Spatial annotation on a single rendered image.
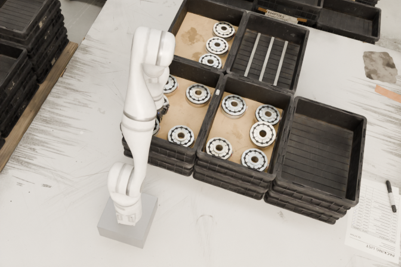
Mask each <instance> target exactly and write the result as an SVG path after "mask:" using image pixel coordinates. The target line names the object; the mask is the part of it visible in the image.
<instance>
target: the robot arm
mask: <svg viewBox="0 0 401 267"><path fill-rule="evenodd" d="M175 46H176V42H175V37H174V35H173V34H172V33H170V32H166V31H161V30H158V29H152V28H148V27H141V26H140V27H137V28H136V30H135V32H134V35H133V38H132V45H131V56H130V64H129V77H128V87H127V93H126V97H125V103H124V109H123V113H122V121H121V129H122V133H123V135H124V138H125V140H126V142H127V144H128V146H129V148H130V150H131V152H132V155H133V158H134V165H131V164H127V163H123V162H116V163H114V164H113V165H112V167H111V168H110V170H109V173H108V175H107V189H108V191H109V194H110V197H111V199H112V200H113V202H114V205H115V211H116V217H117V220H118V223H121V224H126V225H132V226H135V224H136V222H137V221H139V219H140V218H141V216H142V202H141V193H142V191H143V188H144V184H145V181H146V171H147V161H148V155H149V148H150V142H151V139H152V134H153V129H154V125H155V119H156V116H157V119H158V121H159V123H161V121H162V117H163V115H166V114H167V112H168V109H169V106H170V105H169V104H168V102H167V101H164V95H163V92H164V86H165V84H166V82H167V80H168V78H169V67H168V66H169V65H170V64H171V62H172V60H173V58H174V53H175Z"/></svg>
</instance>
